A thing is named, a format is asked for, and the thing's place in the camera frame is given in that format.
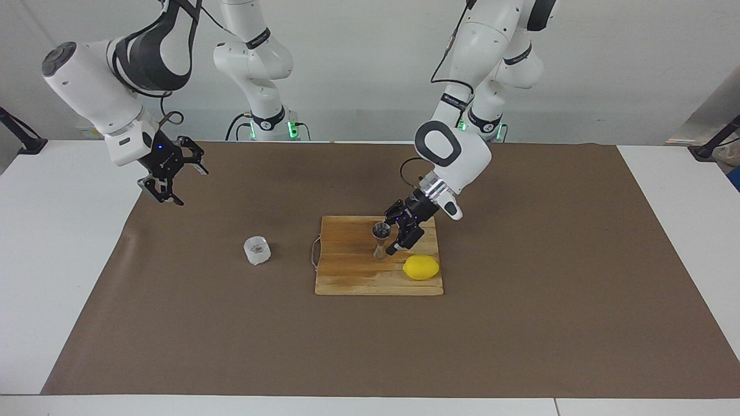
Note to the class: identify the black clamp stand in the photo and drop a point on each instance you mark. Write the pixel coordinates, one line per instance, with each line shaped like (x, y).
(29, 144)
(702, 151)

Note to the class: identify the brown paper table mat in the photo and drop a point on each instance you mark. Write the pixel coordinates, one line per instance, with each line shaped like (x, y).
(520, 346)

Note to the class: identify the blue object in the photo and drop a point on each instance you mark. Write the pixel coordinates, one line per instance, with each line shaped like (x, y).
(735, 180)

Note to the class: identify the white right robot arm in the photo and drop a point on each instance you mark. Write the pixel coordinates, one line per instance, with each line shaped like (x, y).
(87, 86)

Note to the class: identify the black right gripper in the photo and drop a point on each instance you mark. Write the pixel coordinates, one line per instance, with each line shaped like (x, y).
(163, 159)

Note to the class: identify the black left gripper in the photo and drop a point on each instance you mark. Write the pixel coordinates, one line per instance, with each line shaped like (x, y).
(421, 209)

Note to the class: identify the crumpled clear plastic bag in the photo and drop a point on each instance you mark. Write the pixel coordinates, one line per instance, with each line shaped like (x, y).
(727, 156)

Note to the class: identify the yellow lemon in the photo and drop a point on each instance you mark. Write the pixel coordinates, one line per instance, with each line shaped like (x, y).
(421, 268)

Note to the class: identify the steel double jigger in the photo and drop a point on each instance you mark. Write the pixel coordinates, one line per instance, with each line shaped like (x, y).
(380, 232)

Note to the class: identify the wooden cutting board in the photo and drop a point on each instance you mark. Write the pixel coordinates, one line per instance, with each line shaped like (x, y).
(358, 280)

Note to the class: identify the white wall socket boxes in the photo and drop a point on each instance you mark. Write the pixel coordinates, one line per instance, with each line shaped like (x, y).
(89, 133)

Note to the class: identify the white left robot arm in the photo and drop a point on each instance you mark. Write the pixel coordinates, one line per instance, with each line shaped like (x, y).
(475, 163)

